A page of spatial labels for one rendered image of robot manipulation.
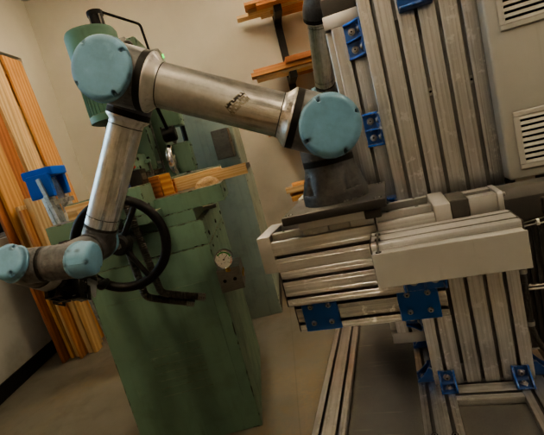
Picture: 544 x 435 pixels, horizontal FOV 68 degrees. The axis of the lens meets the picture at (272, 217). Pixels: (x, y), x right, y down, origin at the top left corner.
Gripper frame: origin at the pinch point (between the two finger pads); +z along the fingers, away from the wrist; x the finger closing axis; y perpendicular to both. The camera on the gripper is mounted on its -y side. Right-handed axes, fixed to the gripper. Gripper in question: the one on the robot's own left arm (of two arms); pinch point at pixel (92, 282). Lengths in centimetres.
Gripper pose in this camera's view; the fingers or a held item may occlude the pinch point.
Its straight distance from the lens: 125.4
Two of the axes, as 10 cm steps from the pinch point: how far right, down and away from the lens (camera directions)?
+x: 9.7, -2.4, 0.0
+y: 2.3, 9.1, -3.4
